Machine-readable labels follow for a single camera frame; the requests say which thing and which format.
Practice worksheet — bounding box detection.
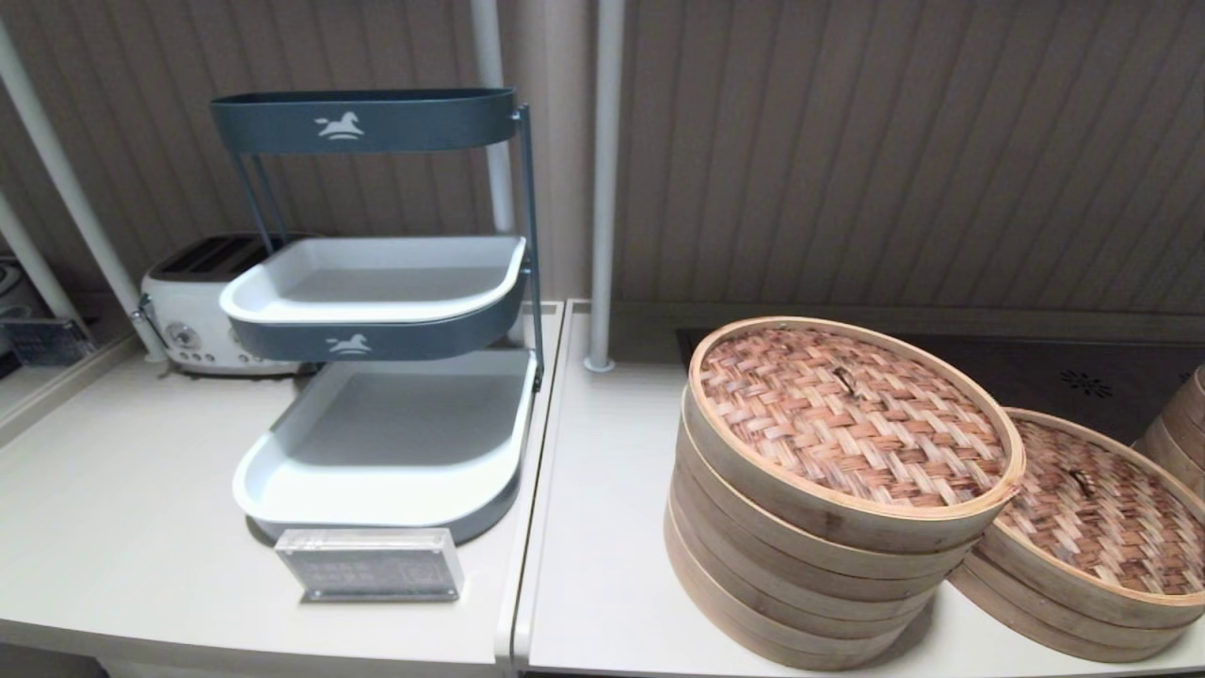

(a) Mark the woven bamboo steamer lid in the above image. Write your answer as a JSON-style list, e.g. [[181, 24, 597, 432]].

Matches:
[[685, 315, 1027, 557]]

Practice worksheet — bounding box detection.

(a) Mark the bamboo steamer basket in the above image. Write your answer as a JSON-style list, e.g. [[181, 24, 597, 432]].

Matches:
[[667, 461, 952, 641], [949, 556, 1205, 665], [674, 391, 985, 604], [662, 508, 928, 672]]

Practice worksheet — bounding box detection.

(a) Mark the short bamboo steamer with lid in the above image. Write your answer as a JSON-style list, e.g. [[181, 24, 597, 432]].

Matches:
[[979, 407, 1205, 632]]

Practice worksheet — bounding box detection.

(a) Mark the bamboo steamer stack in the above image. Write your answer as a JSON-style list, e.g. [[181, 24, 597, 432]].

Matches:
[[1133, 365, 1205, 498]]

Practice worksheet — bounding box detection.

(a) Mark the white upright support pole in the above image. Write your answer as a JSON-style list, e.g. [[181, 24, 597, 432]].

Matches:
[[582, 0, 628, 373], [469, 0, 519, 236]]

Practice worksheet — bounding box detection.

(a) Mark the grey square plastic tray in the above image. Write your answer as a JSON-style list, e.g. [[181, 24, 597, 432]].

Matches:
[[232, 348, 539, 547]]

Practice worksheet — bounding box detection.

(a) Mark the teal and white rack tray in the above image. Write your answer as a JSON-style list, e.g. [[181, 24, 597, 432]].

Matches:
[[218, 234, 528, 363], [209, 88, 519, 155]]

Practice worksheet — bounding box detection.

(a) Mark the clear acrylic warning sign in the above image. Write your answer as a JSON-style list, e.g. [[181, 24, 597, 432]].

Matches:
[[275, 527, 464, 604]]

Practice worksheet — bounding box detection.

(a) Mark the white retro toaster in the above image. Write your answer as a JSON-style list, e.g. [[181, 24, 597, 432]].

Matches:
[[137, 232, 316, 378]]

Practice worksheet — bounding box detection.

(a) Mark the black induction cooktop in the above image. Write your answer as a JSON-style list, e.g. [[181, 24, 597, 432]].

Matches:
[[676, 325, 1205, 448]]

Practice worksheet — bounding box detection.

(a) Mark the small dark acrylic sign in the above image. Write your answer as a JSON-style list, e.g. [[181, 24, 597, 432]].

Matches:
[[0, 315, 95, 368]]

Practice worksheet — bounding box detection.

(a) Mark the white slanted support pole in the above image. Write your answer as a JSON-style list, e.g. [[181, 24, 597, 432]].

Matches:
[[0, 193, 81, 326], [0, 19, 169, 363]]

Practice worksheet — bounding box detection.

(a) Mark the teal metal rack frame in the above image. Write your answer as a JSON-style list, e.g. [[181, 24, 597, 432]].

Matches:
[[231, 102, 547, 393]]

